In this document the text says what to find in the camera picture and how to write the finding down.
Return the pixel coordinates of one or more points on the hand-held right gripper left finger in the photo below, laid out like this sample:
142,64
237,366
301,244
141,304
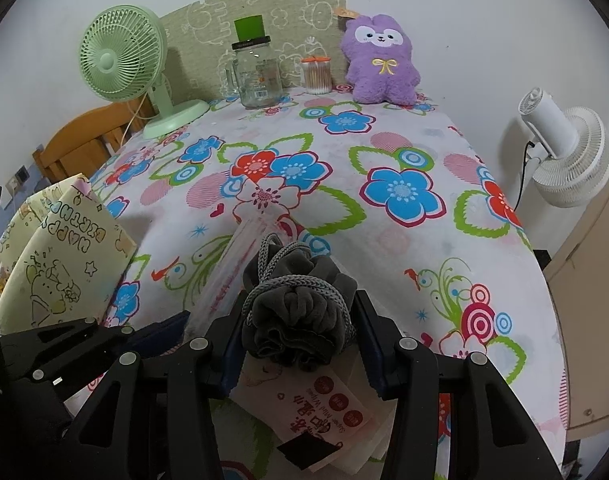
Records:
228,360

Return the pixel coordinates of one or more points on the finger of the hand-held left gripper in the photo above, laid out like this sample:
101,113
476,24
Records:
159,332
64,372

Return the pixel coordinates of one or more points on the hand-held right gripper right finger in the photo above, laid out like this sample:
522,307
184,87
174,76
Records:
374,360

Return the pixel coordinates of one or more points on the white wet wipes packet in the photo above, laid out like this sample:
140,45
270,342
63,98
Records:
324,410

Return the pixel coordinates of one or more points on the yellow cartoon storage box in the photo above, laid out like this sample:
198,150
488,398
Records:
59,260

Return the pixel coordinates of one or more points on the pink transparent packet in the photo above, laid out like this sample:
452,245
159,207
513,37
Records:
224,280

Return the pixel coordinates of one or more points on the floral tablecloth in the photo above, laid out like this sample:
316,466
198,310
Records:
409,240

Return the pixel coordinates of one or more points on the wooden bed headboard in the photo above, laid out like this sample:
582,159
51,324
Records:
69,150

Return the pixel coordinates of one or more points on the beige wardrobe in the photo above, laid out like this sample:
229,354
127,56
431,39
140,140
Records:
594,310

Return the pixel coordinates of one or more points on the glass jar mug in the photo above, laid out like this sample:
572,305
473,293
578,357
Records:
257,85

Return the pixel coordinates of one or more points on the green desk fan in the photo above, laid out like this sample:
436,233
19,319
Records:
117,55

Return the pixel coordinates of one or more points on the purple plush bunny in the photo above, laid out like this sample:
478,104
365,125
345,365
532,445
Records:
379,75

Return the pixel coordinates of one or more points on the cotton swab jar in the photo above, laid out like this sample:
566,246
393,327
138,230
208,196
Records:
316,80

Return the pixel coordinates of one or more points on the white standing fan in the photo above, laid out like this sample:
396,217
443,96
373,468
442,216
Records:
574,155

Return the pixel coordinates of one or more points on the green patterned board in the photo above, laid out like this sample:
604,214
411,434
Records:
204,20

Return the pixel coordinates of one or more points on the green plastic cup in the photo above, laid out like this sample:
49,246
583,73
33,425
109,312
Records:
249,29

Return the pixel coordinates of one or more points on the wall socket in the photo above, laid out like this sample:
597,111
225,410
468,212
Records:
20,175

